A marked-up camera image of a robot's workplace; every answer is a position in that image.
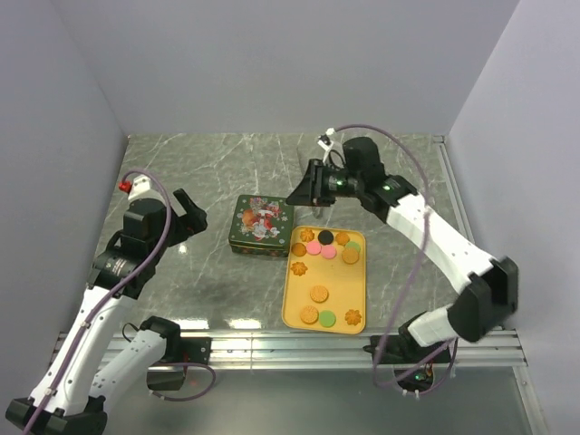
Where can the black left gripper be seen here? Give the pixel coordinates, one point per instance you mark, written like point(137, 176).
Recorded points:
point(189, 223)

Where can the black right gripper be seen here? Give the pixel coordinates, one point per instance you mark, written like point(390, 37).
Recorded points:
point(311, 189)

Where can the gold tin lid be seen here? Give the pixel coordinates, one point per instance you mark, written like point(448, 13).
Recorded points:
point(263, 220)

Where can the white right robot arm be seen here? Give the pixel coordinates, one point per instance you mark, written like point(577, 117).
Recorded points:
point(486, 287)

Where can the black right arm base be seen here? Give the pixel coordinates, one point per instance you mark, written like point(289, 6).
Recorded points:
point(417, 371)

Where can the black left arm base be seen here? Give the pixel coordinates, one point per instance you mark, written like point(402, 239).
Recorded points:
point(178, 351)

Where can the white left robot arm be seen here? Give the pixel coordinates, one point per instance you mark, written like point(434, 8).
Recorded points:
point(79, 391)

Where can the flower shaped cookie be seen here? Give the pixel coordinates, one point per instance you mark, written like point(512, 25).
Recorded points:
point(298, 268)
point(353, 317)
point(307, 235)

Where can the black sandwich cookie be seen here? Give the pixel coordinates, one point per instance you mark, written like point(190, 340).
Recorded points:
point(325, 237)

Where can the pink round cookie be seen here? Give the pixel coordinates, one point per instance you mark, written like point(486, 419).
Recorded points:
point(313, 248)
point(328, 251)

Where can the round waffle cookie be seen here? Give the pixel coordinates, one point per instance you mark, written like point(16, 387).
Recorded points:
point(350, 255)
point(309, 314)
point(319, 294)
point(298, 249)

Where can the gold cookie tin box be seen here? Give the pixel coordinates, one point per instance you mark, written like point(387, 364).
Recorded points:
point(260, 250)

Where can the green round cookie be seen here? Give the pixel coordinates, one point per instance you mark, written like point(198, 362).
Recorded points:
point(327, 318)
point(353, 245)

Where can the orange plastic tray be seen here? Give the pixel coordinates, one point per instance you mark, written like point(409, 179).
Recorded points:
point(346, 283)

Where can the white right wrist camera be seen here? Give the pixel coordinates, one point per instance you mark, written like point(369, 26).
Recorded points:
point(325, 141)

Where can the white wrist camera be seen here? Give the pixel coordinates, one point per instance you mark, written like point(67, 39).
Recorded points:
point(325, 141)
point(136, 189)

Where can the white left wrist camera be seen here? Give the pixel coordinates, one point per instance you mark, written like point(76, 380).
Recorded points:
point(136, 189)

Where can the white aluminium side rail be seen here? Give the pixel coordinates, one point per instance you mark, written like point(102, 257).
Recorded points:
point(450, 188)

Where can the aluminium front rail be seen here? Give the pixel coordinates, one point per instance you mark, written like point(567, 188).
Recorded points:
point(302, 350)

